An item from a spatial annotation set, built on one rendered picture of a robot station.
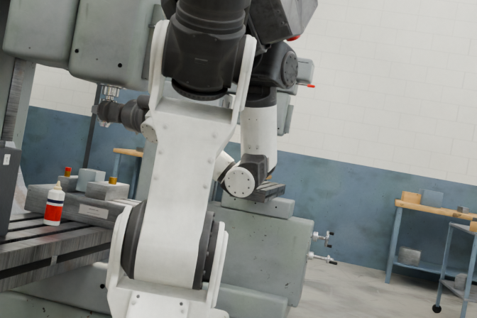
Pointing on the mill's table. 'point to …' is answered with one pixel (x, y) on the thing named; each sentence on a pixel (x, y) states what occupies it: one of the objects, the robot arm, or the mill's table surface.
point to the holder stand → (8, 182)
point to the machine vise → (77, 204)
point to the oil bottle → (54, 206)
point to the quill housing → (113, 25)
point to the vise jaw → (106, 190)
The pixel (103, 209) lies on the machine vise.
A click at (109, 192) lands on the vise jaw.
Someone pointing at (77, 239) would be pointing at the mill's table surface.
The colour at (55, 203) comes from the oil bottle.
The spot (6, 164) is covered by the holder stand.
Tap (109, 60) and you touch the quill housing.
